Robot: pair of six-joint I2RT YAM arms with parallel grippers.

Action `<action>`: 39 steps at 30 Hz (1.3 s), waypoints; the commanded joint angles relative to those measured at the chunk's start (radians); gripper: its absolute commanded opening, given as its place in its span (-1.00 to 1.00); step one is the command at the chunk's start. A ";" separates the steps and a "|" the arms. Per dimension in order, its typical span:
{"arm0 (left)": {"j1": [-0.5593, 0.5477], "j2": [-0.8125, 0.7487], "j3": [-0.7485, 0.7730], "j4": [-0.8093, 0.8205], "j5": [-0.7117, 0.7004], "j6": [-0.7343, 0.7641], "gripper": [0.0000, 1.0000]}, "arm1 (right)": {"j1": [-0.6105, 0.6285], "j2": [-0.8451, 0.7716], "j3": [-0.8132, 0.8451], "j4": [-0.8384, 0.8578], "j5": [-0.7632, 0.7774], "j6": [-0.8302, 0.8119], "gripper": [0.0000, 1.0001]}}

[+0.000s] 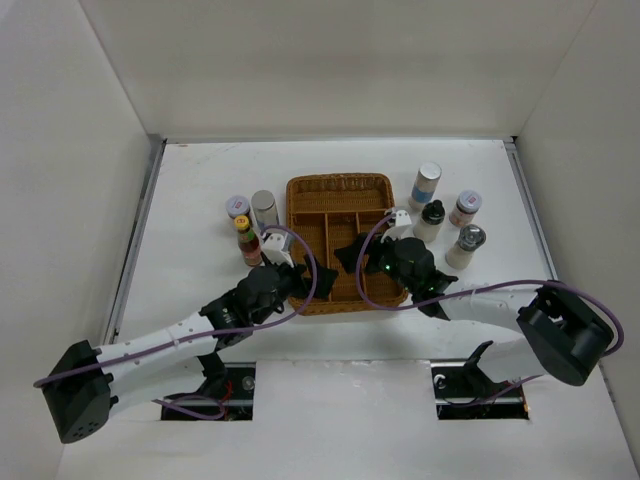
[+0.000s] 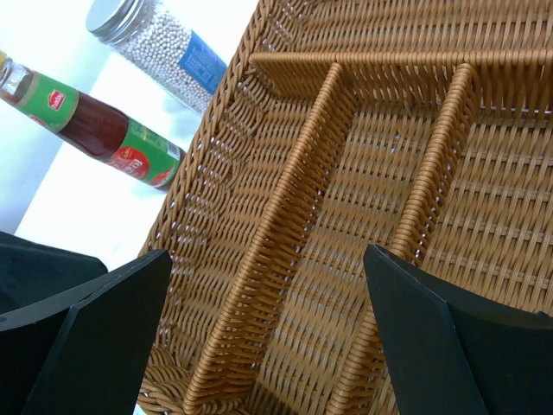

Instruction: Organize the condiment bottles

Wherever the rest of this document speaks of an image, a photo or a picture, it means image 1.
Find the blue label salt shaker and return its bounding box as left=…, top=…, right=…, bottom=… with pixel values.
left=409, top=162, right=442, bottom=211

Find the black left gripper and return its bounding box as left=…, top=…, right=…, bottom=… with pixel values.
left=251, top=255, right=337, bottom=325

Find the white lid orange spice jar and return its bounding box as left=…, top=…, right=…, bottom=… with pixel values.
left=449, top=190, right=482, bottom=228

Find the white lid dark spice jar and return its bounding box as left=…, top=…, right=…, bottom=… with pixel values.
left=225, top=195, right=251, bottom=220

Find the silver lid spice jar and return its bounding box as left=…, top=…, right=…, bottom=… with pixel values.
left=251, top=190, right=280, bottom=231

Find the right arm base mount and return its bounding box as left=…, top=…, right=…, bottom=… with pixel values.
left=431, top=341, right=529, bottom=421

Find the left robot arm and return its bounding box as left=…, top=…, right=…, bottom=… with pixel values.
left=34, top=232, right=338, bottom=444

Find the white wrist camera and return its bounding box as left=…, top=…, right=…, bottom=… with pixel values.
left=262, top=232, right=294, bottom=267
left=385, top=207, right=413, bottom=240

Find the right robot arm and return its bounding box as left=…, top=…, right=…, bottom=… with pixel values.
left=363, top=234, right=614, bottom=396

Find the black cap white bottle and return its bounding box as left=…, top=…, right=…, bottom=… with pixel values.
left=413, top=200, right=445, bottom=243

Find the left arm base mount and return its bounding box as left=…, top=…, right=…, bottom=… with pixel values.
left=160, top=362, right=257, bottom=422

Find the glass dome grinder bottle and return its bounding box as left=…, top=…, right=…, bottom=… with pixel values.
left=445, top=224, right=486, bottom=270

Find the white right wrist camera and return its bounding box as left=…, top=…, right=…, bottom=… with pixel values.
left=385, top=207, right=413, bottom=240

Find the red sauce bottle yellow cap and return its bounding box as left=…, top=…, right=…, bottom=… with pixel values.
left=234, top=215, right=262, bottom=267

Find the brown wicker basket tray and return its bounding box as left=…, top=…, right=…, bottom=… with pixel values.
left=286, top=173, right=395, bottom=316

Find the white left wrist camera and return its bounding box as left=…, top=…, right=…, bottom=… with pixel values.
left=262, top=232, right=294, bottom=267

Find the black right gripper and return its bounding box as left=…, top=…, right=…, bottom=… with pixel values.
left=334, top=227, right=418, bottom=294

